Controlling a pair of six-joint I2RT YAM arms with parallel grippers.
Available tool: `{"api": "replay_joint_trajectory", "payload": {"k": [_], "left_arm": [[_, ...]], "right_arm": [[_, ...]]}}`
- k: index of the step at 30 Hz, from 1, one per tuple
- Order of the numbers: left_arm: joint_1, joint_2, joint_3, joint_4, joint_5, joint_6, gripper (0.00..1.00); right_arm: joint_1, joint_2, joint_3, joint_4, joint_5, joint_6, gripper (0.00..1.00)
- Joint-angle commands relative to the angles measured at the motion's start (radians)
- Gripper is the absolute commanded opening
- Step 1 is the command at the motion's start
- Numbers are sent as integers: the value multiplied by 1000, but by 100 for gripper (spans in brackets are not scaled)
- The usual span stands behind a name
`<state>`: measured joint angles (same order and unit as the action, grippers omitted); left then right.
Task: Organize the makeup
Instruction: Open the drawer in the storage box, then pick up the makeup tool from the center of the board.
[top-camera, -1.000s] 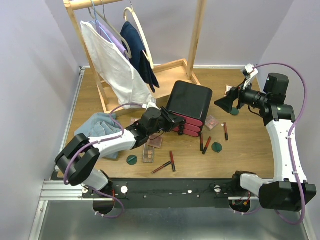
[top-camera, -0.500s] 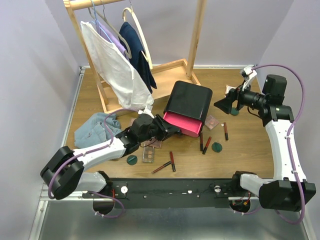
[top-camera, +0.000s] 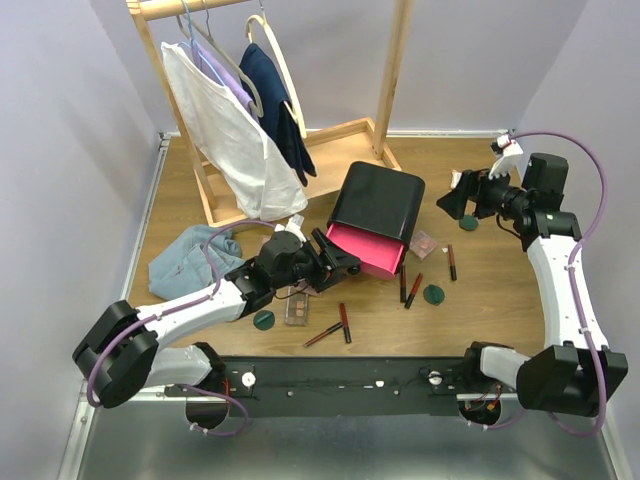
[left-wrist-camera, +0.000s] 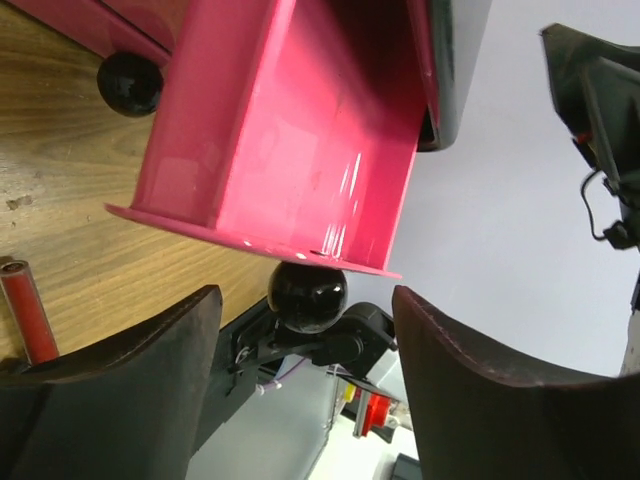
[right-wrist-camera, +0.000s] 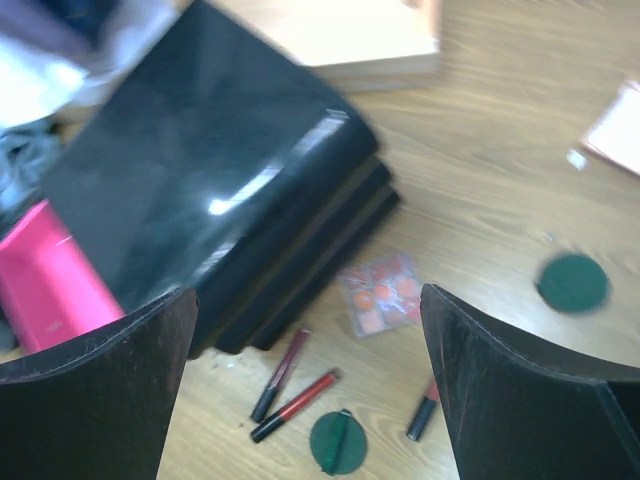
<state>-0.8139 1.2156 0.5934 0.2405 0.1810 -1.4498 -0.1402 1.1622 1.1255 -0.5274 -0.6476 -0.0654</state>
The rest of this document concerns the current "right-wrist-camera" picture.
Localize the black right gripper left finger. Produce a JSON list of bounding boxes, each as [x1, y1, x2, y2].
[[1, 289, 198, 479]]

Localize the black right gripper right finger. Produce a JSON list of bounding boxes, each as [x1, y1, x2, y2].
[[421, 284, 639, 480]]

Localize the pink drawer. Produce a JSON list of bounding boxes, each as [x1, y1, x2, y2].
[[1, 201, 125, 354]]

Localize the green round compact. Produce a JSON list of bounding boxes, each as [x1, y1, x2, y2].
[[309, 409, 368, 476], [535, 252, 611, 315]]

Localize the black drawer organizer box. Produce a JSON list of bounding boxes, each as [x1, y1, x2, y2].
[[42, 1, 400, 356]]

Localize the small pink square palette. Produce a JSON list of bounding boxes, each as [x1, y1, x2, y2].
[[581, 80, 639, 176]]

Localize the red lip gloss tube right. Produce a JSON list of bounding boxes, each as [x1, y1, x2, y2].
[[406, 378, 440, 442]]

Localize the square clear blush palette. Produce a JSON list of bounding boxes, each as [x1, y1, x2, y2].
[[338, 252, 422, 337]]

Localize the dark red lip gloss tube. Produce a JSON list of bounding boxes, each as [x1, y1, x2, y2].
[[250, 328, 311, 423]]

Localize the bright red lip gloss tube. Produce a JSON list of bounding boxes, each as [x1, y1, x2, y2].
[[250, 368, 343, 444]]

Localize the blue denim jeans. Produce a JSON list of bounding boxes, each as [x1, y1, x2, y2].
[[1, 118, 62, 212]]

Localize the white shirt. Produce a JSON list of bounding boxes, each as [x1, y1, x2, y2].
[[1, 0, 178, 129]]

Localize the wooden clothes rack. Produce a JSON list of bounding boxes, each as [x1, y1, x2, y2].
[[215, 0, 442, 92]]

